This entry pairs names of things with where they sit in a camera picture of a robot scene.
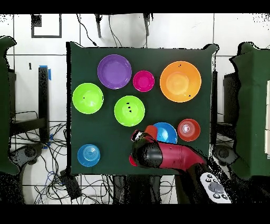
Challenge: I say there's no small light blue bowl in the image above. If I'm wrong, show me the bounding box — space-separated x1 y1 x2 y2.
77 144 101 168

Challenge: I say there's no green cloth side table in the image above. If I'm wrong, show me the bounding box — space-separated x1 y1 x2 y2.
0 35 21 176
228 41 270 180

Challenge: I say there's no tangle of cables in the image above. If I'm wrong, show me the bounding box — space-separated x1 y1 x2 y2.
12 110 71 204

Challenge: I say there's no purple bowl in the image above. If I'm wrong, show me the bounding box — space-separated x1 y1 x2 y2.
97 54 132 90

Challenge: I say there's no black metal frame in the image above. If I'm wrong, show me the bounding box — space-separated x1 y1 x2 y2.
9 66 50 145

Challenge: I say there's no orange cup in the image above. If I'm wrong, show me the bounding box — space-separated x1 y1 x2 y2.
144 125 158 141

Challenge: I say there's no black square frame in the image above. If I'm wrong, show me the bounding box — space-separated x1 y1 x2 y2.
31 13 62 39

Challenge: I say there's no black power strip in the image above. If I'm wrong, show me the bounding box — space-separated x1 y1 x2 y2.
60 170 82 200

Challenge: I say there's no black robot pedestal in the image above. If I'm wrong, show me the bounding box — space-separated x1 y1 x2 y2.
112 174 163 204

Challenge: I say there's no large yellow-orange bowl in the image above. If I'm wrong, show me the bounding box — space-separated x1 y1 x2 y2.
159 60 203 104

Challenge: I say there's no small pink-red bowl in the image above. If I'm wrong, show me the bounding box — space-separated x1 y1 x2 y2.
132 70 156 93

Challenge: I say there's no green bowl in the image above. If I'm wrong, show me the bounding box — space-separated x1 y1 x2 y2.
72 82 104 115
113 95 146 127

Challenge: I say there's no dark green table cloth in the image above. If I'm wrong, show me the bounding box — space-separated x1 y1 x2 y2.
66 41 218 177

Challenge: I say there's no small orange bowl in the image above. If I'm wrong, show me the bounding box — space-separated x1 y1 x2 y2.
177 118 201 142

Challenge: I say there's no black stand leg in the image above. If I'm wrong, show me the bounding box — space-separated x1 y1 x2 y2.
142 13 153 36
94 13 102 39

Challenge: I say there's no black metal beam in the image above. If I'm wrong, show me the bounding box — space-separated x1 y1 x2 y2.
211 70 218 146

